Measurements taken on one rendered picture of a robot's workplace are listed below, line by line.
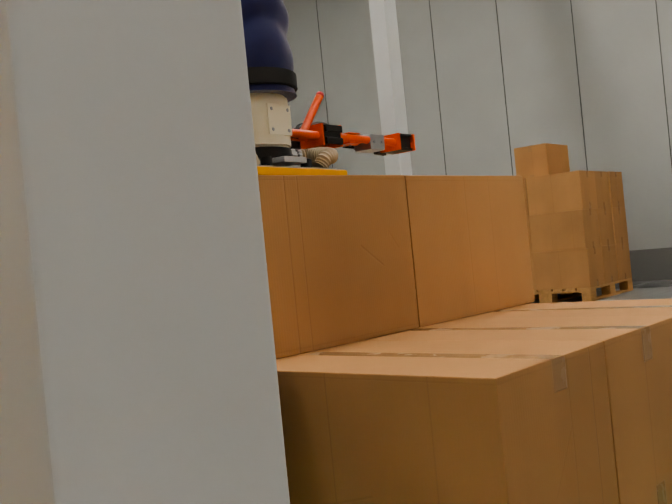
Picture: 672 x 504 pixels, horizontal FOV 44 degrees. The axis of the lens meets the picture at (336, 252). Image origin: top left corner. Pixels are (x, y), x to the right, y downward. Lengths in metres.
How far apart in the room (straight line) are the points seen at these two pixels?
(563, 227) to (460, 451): 7.51
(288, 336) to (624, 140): 9.88
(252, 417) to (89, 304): 0.13
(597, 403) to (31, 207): 1.33
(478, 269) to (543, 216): 6.53
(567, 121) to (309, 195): 10.01
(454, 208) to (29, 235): 1.96
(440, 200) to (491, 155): 10.00
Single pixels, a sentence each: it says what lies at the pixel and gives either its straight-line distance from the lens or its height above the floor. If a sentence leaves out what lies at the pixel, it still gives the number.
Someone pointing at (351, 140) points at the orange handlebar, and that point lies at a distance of 2.31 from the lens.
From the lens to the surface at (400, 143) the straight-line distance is 2.47.
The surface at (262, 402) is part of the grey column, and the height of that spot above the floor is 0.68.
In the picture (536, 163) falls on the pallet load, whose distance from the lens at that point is 9.61.
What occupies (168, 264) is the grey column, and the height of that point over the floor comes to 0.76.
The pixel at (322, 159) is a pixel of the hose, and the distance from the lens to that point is 2.07.
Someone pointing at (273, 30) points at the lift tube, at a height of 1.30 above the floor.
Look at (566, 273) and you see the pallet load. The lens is 8.85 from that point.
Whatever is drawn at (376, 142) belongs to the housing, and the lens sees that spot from 2.40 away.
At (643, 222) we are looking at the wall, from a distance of 11.38.
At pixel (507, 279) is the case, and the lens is 2.53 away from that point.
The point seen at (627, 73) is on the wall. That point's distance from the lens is 11.54.
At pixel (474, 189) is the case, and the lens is 2.42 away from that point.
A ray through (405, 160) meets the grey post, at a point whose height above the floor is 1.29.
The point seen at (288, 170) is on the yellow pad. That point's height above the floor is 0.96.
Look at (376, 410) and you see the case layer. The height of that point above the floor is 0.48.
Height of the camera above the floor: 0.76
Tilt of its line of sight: level
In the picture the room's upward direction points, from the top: 6 degrees counter-clockwise
